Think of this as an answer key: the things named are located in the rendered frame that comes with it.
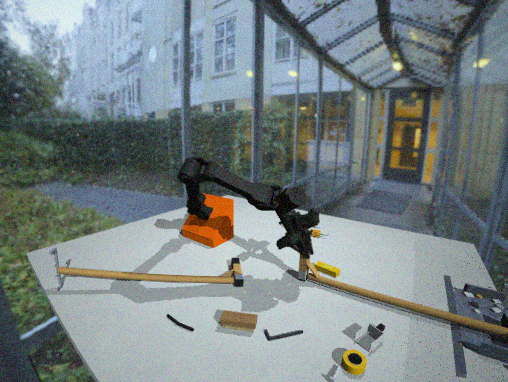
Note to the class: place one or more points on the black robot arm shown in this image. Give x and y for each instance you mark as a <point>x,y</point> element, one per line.
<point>257,194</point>

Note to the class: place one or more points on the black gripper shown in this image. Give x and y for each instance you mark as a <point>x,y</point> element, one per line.
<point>294,238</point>

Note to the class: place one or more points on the dark grey l-shaped bar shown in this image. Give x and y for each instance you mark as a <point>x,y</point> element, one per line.
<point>281,336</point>

